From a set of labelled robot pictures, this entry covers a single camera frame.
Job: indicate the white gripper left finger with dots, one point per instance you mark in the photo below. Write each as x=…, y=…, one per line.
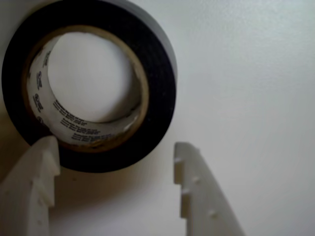
x=24, y=191

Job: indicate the black tape roll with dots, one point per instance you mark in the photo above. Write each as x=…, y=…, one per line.
x=160, y=98

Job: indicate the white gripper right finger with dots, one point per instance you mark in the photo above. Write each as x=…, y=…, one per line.
x=204, y=204

